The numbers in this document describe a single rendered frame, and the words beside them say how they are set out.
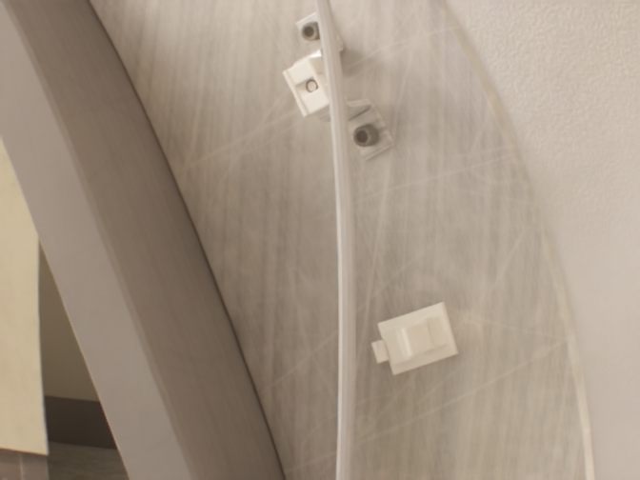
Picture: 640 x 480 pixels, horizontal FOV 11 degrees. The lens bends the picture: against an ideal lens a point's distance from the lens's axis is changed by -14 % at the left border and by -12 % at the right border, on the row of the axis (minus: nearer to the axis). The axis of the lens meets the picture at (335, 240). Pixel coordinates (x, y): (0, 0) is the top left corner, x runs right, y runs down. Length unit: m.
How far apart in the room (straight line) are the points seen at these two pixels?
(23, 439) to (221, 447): 5.00
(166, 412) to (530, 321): 0.11
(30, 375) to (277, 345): 4.96
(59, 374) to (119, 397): 5.56
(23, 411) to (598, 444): 5.04
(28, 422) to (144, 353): 5.01
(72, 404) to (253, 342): 5.55
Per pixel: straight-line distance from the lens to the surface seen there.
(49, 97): 1.03
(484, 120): 1.01
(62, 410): 6.60
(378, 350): 1.02
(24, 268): 5.97
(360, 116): 1.02
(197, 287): 1.05
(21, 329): 5.99
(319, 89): 1.01
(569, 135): 1.00
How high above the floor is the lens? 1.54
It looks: 10 degrees down
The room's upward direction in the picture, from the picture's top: 3 degrees clockwise
